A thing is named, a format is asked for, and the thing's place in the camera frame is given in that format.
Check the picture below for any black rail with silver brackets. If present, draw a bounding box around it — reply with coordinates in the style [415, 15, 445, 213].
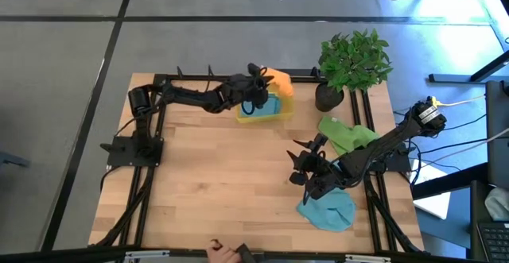
[0, 246, 509, 263]

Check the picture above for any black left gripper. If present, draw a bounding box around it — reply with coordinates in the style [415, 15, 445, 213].
[228, 67, 276, 110]

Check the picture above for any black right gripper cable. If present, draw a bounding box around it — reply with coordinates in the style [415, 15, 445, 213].
[301, 186, 316, 207]

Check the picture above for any person's hand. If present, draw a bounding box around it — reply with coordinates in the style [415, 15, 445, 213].
[205, 238, 243, 263]

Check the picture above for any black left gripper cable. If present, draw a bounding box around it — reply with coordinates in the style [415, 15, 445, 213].
[240, 99, 260, 117]

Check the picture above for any orange microfiber towel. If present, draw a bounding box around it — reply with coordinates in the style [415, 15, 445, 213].
[262, 67, 296, 99]

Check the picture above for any black side desk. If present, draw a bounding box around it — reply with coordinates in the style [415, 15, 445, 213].
[411, 161, 509, 263]

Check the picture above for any large teal microfiber towel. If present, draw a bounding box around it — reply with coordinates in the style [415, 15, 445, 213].
[240, 95, 283, 118]

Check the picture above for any green microfiber towel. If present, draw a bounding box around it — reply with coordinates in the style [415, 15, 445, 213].
[317, 115, 381, 156]

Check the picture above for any black keyboard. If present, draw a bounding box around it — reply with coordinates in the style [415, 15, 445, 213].
[476, 221, 509, 262]

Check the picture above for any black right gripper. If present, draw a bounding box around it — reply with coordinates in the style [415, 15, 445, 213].
[286, 133, 343, 201]

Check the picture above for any black aluminium table frame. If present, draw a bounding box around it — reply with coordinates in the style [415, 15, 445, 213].
[89, 66, 429, 256]

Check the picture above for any thin black cable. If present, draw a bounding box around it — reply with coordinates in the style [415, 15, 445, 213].
[443, 114, 488, 141]

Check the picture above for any dark grey monitor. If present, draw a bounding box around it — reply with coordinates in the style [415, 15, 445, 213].
[484, 79, 509, 189]

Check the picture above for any black desk leg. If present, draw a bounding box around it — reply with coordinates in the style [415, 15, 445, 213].
[428, 50, 509, 84]

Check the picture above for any green plant in black pot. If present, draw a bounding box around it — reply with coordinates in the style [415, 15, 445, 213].
[314, 28, 394, 113]

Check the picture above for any pale grey cloth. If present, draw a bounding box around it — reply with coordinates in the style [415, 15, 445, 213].
[484, 186, 509, 222]

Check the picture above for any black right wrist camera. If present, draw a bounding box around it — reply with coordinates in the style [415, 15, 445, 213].
[289, 171, 308, 187]

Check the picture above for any yellow power plug with cable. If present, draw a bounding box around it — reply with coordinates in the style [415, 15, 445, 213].
[431, 94, 487, 111]

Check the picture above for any black handheld object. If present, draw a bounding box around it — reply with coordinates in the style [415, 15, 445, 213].
[235, 243, 258, 263]

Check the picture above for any white box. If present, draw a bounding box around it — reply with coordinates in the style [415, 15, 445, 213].
[411, 162, 453, 221]

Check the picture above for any dark grey floor object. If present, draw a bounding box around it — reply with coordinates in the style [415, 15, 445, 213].
[0, 149, 32, 168]

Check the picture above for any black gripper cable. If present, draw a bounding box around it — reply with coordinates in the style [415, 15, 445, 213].
[301, 186, 316, 207]
[240, 99, 260, 117]

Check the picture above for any white cable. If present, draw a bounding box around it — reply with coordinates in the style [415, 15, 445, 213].
[433, 126, 509, 164]

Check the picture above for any yellow translucent plastic bin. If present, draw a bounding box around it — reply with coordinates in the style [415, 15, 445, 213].
[235, 91, 297, 125]

